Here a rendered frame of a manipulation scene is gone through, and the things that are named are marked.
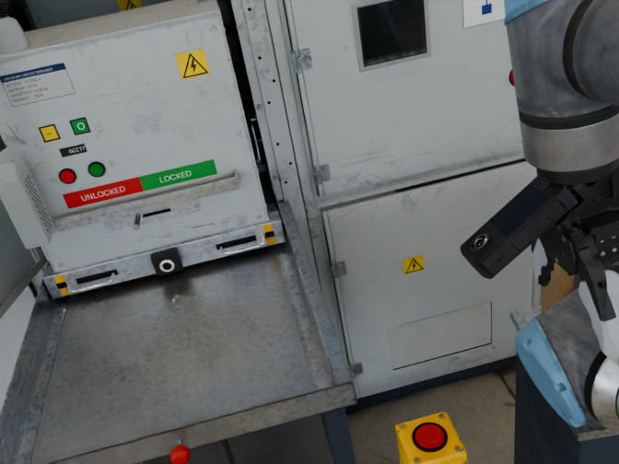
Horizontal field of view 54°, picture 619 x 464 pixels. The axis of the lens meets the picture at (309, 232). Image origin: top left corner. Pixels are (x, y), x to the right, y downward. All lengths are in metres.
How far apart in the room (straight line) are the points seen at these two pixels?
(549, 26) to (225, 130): 0.87
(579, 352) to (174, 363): 0.72
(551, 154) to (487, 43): 1.05
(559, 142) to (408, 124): 1.05
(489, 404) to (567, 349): 1.29
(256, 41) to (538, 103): 0.99
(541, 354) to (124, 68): 0.89
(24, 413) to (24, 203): 0.39
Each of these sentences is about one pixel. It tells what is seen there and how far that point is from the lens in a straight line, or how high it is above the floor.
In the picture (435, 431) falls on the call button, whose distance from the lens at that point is 0.92.
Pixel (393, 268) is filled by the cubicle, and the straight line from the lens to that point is 1.80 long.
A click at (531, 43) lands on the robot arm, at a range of 0.54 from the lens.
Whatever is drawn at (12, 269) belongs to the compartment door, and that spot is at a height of 0.88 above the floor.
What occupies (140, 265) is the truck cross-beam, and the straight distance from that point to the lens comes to 1.43.
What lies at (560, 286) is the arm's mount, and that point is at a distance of 1.15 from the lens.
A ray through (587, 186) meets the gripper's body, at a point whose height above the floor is 1.32.
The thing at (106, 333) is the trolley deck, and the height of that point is 0.85.
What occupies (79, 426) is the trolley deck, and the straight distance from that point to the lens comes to 1.18.
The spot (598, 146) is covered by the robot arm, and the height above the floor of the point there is 1.37.
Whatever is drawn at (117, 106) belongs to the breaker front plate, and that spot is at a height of 1.26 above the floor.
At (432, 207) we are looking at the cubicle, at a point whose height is 0.73.
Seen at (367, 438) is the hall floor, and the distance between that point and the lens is 2.08.
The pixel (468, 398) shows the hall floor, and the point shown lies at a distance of 2.17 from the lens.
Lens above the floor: 1.63
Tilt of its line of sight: 32 degrees down
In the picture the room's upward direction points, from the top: 11 degrees counter-clockwise
